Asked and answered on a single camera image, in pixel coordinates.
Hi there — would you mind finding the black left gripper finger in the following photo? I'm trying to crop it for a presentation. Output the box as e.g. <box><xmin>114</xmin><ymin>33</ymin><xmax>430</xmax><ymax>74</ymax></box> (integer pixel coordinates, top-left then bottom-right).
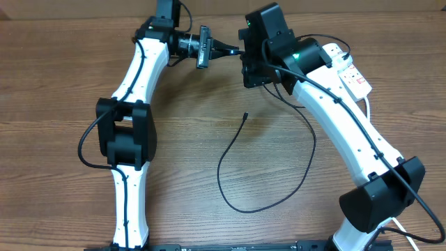
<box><xmin>212</xmin><ymin>39</ymin><xmax>239</xmax><ymax>52</ymax></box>
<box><xmin>209</xmin><ymin>50</ymin><xmax>244</xmax><ymax>60</ymax></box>

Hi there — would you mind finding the black USB charging cable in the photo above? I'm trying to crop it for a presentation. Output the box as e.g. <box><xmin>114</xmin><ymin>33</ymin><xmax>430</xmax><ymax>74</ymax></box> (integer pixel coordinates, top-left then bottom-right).
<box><xmin>216</xmin><ymin>33</ymin><xmax>351</xmax><ymax>214</ymax></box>

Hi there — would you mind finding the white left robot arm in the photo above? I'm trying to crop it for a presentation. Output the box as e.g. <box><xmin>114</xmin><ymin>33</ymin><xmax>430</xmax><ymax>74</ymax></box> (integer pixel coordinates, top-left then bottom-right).
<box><xmin>77</xmin><ymin>0</ymin><xmax>241</xmax><ymax>250</ymax></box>

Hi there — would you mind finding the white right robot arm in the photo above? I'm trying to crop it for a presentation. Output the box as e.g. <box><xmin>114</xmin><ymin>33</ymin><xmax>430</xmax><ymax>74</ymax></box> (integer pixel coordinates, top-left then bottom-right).
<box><xmin>239</xmin><ymin>26</ymin><xmax>426</xmax><ymax>250</ymax></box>

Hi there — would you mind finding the white charger plug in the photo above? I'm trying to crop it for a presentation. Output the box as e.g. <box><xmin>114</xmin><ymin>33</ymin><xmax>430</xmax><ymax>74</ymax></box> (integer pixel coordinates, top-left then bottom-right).
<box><xmin>331</xmin><ymin>52</ymin><xmax>353</xmax><ymax>72</ymax></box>

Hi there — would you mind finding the white power strip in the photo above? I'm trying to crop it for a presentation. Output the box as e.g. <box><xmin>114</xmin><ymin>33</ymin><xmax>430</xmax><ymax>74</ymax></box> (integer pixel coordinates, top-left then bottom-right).
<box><xmin>322</xmin><ymin>43</ymin><xmax>372</xmax><ymax>102</ymax></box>

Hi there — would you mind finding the white power strip cord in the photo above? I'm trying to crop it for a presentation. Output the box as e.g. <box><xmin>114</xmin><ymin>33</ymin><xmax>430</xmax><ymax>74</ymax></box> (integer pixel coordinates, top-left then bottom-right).
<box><xmin>362</xmin><ymin>96</ymin><xmax>421</xmax><ymax>251</ymax></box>

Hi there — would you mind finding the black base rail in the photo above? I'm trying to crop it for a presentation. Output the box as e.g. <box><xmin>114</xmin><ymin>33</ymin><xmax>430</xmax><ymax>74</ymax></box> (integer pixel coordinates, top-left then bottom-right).
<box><xmin>84</xmin><ymin>240</ymin><xmax>394</xmax><ymax>251</ymax></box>

